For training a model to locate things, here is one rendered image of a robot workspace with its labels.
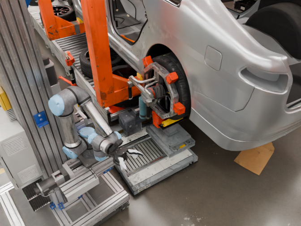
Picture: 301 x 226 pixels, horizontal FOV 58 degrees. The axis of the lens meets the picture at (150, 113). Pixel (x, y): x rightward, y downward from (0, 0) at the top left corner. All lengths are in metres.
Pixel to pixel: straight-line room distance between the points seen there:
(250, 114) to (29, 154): 1.54
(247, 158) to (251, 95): 1.53
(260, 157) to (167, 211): 1.29
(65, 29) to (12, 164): 2.97
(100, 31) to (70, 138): 1.10
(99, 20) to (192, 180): 1.85
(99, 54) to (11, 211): 1.61
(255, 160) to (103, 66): 1.98
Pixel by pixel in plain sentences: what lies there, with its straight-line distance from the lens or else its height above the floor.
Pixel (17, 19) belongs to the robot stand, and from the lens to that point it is 1.65.
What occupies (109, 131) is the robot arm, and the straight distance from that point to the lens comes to 1.81.
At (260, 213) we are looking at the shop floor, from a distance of 2.99.
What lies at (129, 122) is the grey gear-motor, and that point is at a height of 0.38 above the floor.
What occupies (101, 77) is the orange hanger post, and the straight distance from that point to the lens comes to 2.82.
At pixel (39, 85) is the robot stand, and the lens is 1.84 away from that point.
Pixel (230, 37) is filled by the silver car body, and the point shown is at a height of 1.65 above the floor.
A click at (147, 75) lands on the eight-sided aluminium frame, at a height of 0.90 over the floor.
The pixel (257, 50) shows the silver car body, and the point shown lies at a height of 1.64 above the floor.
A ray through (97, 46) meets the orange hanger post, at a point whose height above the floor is 1.26.
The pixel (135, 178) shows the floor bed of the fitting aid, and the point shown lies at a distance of 2.92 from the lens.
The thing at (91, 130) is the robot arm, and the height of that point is 1.04.
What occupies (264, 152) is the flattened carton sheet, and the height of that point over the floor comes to 0.01.
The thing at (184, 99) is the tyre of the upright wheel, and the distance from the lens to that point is 2.48.
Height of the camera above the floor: 2.45
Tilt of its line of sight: 41 degrees down
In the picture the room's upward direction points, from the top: straight up
